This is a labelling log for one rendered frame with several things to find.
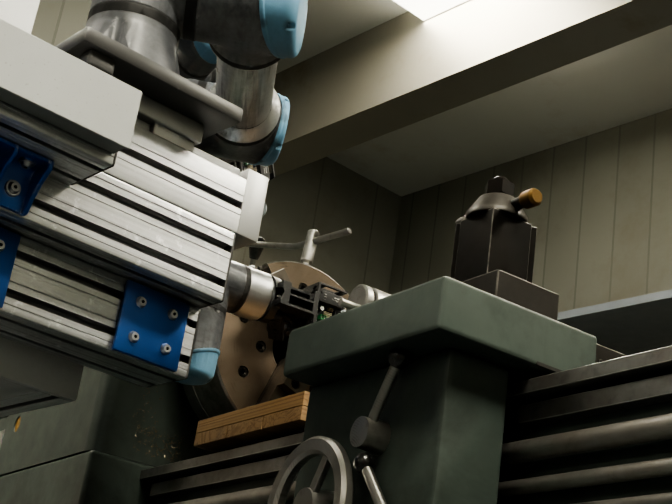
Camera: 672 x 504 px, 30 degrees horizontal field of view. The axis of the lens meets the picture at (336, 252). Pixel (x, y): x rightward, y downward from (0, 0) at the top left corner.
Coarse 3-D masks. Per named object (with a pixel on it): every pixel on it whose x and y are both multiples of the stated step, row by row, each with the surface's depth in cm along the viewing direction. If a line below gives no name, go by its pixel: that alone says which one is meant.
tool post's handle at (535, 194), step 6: (522, 192) 157; (528, 192) 155; (534, 192) 155; (540, 192) 156; (516, 198) 158; (522, 198) 156; (528, 198) 155; (534, 198) 155; (540, 198) 156; (516, 204) 157; (522, 204) 156; (528, 204) 156; (534, 204) 155
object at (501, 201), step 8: (496, 192) 160; (480, 200) 159; (488, 200) 159; (496, 200) 158; (504, 200) 158; (472, 208) 159; (480, 208) 158; (488, 208) 158; (496, 208) 157; (504, 208) 157; (512, 208) 158; (520, 216) 158
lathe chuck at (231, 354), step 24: (264, 264) 211; (288, 264) 213; (240, 336) 204; (264, 336) 207; (288, 336) 217; (240, 360) 203; (264, 360) 206; (216, 384) 202; (240, 384) 202; (264, 384) 205; (216, 408) 204; (240, 408) 201
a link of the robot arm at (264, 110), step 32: (224, 0) 154; (256, 0) 154; (288, 0) 154; (224, 32) 156; (256, 32) 156; (288, 32) 156; (224, 64) 171; (256, 64) 164; (224, 96) 181; (256, 96) 179; (256, 128) 191; (256, 160) 198
